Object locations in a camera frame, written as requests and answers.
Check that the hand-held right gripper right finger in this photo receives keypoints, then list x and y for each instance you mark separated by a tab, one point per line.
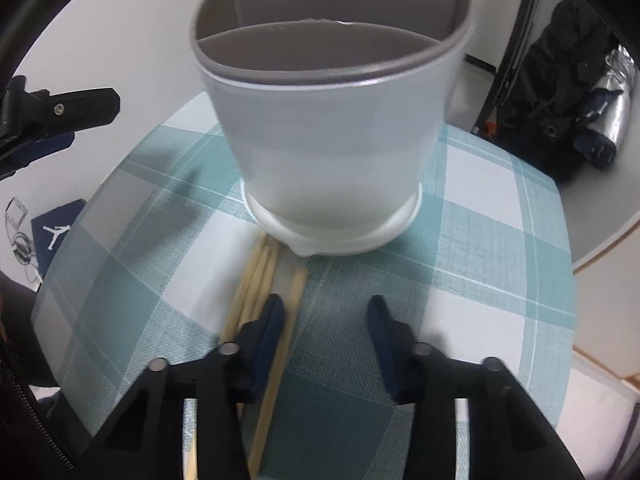
387	355

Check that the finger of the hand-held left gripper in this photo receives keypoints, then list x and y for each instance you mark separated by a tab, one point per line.
45	146
85	109

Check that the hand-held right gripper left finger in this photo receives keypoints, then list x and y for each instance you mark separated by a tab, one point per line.
265	350

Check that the pile of wooden chopsticks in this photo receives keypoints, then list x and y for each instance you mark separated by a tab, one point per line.
260	280

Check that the white grey divided utensil holder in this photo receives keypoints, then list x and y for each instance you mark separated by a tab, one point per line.
325	160

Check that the small white square device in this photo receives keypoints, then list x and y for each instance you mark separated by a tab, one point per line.
15	214

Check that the blue shoe box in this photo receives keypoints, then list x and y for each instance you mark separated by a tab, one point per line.
55	235

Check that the teal white checked tablecloth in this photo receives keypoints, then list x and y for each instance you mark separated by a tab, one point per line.
475	285

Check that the black zip jacket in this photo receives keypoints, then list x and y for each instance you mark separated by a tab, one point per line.
25	410

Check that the black bag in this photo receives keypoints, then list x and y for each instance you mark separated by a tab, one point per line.
545	100

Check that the black metal frame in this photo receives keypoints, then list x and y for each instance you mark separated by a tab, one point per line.
520	35

